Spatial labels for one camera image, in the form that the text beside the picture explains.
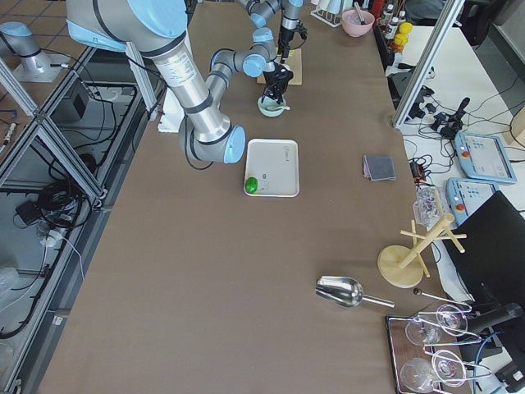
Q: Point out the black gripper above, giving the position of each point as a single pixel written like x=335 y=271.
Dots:
x=285 y=38
x=277 y=79

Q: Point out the white ceramic soup spoon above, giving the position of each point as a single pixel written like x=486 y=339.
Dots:
x=279 y=108

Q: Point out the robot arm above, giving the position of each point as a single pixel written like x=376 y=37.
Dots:
x=260 y=12
x=158 y=30

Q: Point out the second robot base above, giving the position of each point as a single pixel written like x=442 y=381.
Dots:
x=36 y=66

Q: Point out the mint green bowl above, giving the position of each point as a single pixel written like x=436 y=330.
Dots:
x=264 y=102

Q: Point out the pink bowl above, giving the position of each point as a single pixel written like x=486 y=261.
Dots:
x=352 y=24

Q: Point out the metal tube in bowl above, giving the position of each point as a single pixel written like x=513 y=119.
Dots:
x=359 y=12

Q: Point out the wooden cutting board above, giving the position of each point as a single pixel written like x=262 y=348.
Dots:
x=294 y=64

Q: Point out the cream rabbit serving tray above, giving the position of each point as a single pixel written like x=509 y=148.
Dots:
x=275 y=163

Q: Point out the green lime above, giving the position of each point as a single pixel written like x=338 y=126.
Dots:
x=251 y=185

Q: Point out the grey folded cloth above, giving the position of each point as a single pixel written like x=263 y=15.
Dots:
x=379 y=168

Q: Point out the metal scoop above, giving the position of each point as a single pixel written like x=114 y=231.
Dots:
x=346 y=292

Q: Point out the wooden mug tree stand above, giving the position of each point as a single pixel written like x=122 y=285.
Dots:
x=404 y=267

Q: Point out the blue teach pendant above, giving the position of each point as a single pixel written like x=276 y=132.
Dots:
x=483 y=157

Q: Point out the black monitor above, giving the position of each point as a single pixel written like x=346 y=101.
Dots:
x=492 y=265

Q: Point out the wine glass rack tray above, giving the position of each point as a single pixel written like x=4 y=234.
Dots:
x=424 y=351

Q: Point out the aluminium frame post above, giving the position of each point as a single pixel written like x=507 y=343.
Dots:
x=437 y=37

